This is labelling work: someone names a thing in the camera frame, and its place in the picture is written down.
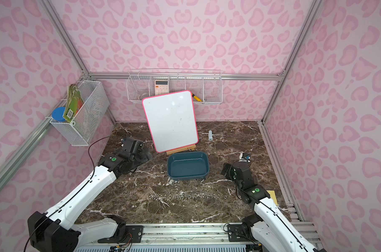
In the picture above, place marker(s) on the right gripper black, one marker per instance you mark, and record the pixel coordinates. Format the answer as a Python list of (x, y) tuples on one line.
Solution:
[(227, 170)]

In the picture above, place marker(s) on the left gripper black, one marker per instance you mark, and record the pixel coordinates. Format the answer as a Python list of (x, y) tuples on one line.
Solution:
[(141, 154)]

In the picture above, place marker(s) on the teal plastic storage box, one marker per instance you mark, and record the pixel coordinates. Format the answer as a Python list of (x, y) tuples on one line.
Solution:
[(188, 166)]

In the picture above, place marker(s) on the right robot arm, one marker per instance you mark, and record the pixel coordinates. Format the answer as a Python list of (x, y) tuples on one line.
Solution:
[(267, 225)]

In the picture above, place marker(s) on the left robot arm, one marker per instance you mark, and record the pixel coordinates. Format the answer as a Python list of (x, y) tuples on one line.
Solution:
[(55, 230)]

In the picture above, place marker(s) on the yellow sticky note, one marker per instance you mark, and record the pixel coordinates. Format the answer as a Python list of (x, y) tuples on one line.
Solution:
[(272, 197)]

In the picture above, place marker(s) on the pink framed whiteboard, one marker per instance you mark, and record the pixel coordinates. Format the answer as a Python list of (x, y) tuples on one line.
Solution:
[(171, 120)]

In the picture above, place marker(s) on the wooden easel stand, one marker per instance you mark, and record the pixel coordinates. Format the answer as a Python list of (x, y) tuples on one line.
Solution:
[(183, 149)]

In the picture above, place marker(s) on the metal bowl in basket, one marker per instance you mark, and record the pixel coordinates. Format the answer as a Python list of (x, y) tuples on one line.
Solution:
[(144, 95)]

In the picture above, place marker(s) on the white mesh side basket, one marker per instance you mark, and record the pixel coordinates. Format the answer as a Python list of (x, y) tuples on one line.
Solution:
[(80, 130)]

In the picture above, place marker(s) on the pink calculator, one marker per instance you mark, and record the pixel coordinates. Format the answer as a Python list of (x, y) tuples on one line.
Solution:
[(161, 87)]

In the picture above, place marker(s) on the green paper packets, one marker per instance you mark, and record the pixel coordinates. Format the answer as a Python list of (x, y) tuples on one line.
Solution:
[(73, 104)]

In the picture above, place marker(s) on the yellow marker pen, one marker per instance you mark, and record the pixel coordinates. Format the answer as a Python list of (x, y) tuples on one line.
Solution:
[(196, 98)]

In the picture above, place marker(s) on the blue round lid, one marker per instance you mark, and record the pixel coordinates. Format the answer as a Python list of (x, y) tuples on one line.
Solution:
[(58, 114)]

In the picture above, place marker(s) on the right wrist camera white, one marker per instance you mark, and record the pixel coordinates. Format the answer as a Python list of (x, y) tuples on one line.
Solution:
[(244, 157)]

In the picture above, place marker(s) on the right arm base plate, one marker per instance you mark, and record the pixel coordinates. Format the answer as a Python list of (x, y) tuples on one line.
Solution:
[(238, 232)]

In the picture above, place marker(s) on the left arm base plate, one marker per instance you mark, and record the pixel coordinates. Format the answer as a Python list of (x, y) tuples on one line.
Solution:
[(125, 234)]

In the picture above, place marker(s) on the white wire wall basket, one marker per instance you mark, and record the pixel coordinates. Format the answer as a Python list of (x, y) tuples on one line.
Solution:
[(207, 86)]

